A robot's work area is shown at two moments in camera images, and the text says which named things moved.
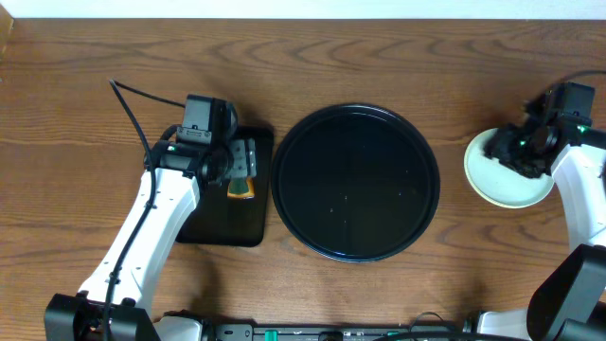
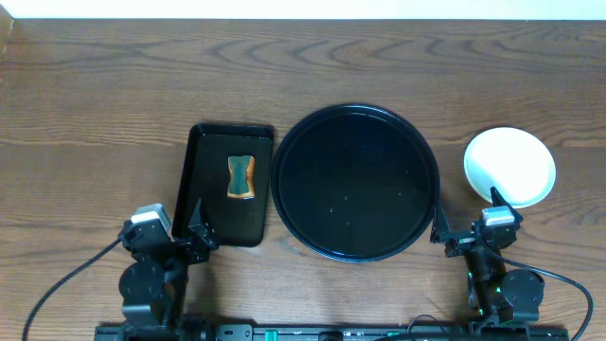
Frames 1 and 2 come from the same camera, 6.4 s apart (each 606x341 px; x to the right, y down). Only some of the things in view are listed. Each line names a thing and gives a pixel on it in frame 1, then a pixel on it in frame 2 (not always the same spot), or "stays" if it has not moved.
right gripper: x=496 y=146 -> x=461 y=240
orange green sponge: x=240 y=188 stays
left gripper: x=243 y=158 -> x=175 y=243
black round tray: x=355 y=183 stays
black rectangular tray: x=216 y=219 stays
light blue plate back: x=500 y=185 stays
